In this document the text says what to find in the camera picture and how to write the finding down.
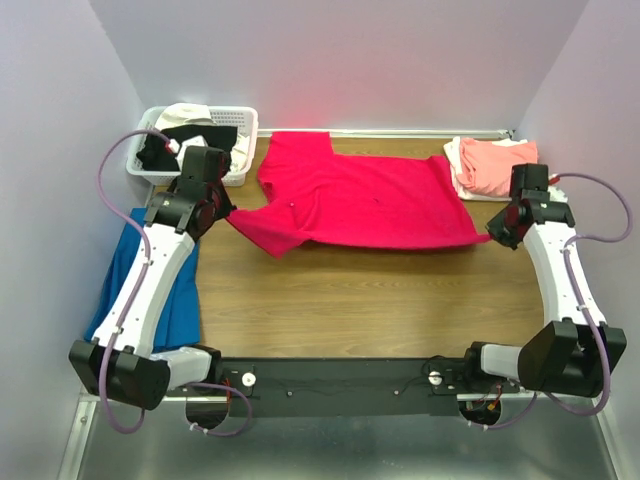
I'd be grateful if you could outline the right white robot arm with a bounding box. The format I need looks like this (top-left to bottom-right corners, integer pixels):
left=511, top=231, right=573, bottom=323
left=459, top=163, right=627, bottom=398

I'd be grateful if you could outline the cream t shirt in basket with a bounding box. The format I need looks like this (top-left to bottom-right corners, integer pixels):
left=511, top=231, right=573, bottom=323
left=154, top=103, right=258, bottom=178

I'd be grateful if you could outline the aluminium rail frame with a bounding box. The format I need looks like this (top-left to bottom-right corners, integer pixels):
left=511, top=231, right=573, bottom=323
left=59, top=395, right=618, bottom=479

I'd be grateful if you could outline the white folded t shirt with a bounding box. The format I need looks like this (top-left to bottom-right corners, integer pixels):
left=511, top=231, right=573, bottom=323
left=444, top=137, right=528, bottom=201

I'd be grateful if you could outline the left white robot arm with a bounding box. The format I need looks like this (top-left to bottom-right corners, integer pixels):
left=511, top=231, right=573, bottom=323
left=69, top=146, right=233, bottom=410

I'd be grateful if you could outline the pink folded t shirt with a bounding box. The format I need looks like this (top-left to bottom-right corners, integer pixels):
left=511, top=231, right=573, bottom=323
left=456, top=138, right=539, bottom=197

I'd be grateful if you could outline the blue pleated cloth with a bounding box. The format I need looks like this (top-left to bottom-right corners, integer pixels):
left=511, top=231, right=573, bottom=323
left=84, top=224, right=201, bottom=353

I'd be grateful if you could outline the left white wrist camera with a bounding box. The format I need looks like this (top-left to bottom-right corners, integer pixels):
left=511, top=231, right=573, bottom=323
left=167, top=135, right=208, bottom=154

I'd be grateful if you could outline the black t shirt in basket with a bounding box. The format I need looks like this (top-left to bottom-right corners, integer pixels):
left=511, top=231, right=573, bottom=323
left=136, top=124, right=238, bottom=172

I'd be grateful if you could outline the white plastic laundry basket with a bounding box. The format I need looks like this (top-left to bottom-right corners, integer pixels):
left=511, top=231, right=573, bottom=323
left=126, top=103, right=258, bottom=187

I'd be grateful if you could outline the red t shirt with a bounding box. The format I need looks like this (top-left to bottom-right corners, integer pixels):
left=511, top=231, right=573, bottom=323
left=228, top=132, right=489, bottom=257

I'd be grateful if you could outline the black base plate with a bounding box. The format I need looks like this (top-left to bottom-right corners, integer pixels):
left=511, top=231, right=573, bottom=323
left=184, top=356, right=521, bottom=420

